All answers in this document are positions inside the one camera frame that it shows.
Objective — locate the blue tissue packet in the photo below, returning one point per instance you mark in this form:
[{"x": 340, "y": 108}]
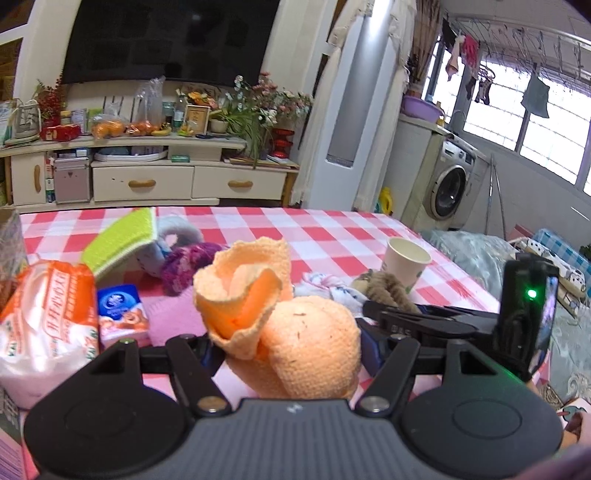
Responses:
[{"x": 122, "y": 314}]

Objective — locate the washing machine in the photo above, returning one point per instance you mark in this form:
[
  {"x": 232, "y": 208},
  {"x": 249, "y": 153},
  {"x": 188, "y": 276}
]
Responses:
[{"x": 450, "y": 189}]

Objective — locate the yellow toy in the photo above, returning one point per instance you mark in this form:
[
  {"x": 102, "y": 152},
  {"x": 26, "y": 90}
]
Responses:
[{"x": 385, "y": 201}]

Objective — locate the brown plush toy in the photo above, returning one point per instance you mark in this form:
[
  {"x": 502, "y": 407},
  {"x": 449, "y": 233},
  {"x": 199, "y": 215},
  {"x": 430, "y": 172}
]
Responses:
[{"x": 385, "y": 288}]

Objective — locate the purple basin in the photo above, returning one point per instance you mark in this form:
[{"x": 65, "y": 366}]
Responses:
[{"x": 420, "y": 108}]

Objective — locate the black television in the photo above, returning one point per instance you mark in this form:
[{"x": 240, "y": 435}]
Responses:
[{"x": 171, "y": 37}]

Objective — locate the white tower air conditioner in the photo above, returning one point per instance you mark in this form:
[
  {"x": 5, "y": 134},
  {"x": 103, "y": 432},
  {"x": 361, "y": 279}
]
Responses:
[{"x": 355, "y": 92}]

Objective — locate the potted spider plant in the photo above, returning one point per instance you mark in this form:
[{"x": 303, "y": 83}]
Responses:
[{"x": 240, "y": 124}]

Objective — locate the hanging pink cloth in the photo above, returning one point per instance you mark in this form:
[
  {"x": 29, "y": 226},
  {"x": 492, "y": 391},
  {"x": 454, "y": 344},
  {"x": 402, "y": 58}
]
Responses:
[{"x": 461, "y": 55}]

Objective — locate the grey blanket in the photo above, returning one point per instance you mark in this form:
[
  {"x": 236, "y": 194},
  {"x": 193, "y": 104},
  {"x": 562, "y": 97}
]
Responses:
[{"x": 480, "y": 258}]

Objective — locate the hanging black socks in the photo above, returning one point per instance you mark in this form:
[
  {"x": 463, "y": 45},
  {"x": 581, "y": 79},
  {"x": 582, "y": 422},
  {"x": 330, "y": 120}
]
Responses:
[{"x": 482, "y": 90}]

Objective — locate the pink box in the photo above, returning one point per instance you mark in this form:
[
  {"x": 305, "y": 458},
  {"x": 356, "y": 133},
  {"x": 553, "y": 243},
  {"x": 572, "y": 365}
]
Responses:
[{"x": 10, "y": 443}]

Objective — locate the hanging grey cloth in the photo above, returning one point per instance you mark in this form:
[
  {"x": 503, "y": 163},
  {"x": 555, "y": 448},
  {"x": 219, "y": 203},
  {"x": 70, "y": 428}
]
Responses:
[{"x": 535, "y": 97}]

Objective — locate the artificial flower bouquet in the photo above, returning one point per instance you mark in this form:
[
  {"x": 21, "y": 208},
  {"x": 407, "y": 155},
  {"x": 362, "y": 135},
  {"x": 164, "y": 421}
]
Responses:
[{"x": 277, "y": 99}]

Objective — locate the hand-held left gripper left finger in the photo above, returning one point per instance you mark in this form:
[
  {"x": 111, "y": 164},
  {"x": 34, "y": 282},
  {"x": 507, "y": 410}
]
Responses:
[{"x": 194, "y": 374}]

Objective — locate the red snack packet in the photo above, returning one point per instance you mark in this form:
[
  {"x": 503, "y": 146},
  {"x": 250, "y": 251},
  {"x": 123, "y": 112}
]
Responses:
[{"x": 60, "y": 132}]

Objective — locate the glass kettle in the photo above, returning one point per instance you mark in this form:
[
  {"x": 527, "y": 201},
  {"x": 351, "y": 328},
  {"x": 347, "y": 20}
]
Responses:
[{"x": 25, "y": 122}]

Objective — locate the white patterned cloth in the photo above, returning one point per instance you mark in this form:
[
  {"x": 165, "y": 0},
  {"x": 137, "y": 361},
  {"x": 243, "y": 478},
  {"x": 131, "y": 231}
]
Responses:
[{"x": 323, "y": 288}]

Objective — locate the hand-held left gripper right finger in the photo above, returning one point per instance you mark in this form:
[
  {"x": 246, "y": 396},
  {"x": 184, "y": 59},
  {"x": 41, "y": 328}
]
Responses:
[{"x": 371, "y": 348}]

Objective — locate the white paper cup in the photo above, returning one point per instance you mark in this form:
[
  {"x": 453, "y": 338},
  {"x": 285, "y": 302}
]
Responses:
[{"x": 401, "y": 265}]

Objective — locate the silver case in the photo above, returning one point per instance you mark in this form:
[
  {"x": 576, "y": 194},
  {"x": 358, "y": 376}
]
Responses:
[{"x": 71, "y": 182}]

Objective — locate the white fluffy headband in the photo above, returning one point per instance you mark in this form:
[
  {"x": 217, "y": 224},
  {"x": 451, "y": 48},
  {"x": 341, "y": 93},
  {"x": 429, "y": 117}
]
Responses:
[{"x": 184, "y": 228}]

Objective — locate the green sponge cloth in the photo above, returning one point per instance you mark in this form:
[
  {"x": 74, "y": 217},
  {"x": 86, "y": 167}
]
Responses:
[{"x": 122, "y": 240}]

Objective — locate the purple knitted bootie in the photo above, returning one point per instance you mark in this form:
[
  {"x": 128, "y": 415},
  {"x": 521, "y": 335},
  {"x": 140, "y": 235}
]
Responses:
[{"x": 187, "y": 267}]

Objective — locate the blue white printed cloth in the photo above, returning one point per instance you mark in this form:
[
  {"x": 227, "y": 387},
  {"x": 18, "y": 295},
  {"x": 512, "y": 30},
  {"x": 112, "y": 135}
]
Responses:
[{"x": 561, "y": 258}]

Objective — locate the red berry branch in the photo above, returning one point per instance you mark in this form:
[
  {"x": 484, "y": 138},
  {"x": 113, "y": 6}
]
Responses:
[{"x": 51, "y": 99}]

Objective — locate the bananas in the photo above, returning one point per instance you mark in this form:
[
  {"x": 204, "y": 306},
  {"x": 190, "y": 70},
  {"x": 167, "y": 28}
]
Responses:
[{"x": 161, "y": 132}]

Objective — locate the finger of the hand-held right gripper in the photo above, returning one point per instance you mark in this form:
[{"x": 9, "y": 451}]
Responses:
[
  {"x": 415, "y": 310},
  {"x": 438, "y": 330}
]

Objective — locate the cream television cabinet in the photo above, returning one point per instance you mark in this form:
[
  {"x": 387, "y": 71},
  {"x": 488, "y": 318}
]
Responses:
[{"x": 147, "y": 150}]

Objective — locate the red checkered tablecloth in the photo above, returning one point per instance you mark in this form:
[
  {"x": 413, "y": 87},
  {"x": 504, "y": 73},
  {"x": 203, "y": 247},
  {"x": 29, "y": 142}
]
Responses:
[{"x": 332, "y": 230}]

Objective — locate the cream cabinet drawer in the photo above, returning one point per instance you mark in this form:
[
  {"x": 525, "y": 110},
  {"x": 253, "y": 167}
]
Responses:
[
  {"x": 143, "y": 183},
  {"x": 240, "y": 183}
]

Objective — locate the orange white plastic bag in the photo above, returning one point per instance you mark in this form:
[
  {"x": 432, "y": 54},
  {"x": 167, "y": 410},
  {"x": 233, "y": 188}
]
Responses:
[{"x": 44, "y": 323}]

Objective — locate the red stand ornament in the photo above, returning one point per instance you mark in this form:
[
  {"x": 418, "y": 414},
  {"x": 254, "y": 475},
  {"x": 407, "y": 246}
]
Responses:
[{"x": 281, "y": 143}]

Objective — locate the orange knitted bootie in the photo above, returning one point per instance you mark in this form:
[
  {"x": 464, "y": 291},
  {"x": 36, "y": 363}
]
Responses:
[{"x": 309, "y": 341}]

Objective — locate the ceiling clothes rack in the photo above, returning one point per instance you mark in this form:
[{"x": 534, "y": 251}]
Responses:
[{"x": 521, "y": 32}]

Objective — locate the small green box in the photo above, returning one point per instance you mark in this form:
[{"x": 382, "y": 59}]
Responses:
[{"x": 180, "y": 158}]

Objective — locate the tall plastic bag of oranges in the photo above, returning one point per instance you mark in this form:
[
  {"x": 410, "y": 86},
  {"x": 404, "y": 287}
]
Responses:
[{"x": 147, "y": 110}]

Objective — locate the person's right forearm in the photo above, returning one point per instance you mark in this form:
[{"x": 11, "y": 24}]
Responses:
[{"x": 568, "y": 461}]

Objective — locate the gold picture frame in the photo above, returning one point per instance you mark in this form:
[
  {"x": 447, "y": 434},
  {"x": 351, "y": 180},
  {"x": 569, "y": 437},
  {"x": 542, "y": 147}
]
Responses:
[{"x": 197, "y": 117}]

